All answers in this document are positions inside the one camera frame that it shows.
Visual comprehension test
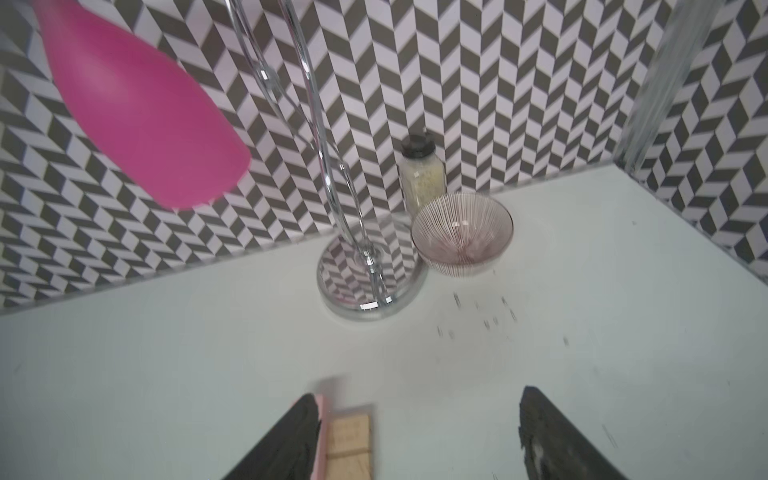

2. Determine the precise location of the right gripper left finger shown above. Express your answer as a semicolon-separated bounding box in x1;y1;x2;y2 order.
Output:
224;394;322;480

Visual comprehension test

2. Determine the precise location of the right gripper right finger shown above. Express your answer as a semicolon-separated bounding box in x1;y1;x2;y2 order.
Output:
518;386;626;480

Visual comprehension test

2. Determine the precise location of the pink block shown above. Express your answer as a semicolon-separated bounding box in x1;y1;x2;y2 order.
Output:
310;394;329;480

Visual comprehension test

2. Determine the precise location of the natural wood block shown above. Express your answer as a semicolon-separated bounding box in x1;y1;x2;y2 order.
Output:
325;414;373;480

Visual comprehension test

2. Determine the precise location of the pink striped bowl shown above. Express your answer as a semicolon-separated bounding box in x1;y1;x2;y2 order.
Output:
411;193;515;277

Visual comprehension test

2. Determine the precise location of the spice jar black lid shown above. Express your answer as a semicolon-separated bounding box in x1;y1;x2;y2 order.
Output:
399;133;447;218

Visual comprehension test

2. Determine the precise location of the pink plastic wine glass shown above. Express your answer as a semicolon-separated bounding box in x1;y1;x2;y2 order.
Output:
32;1;251;209

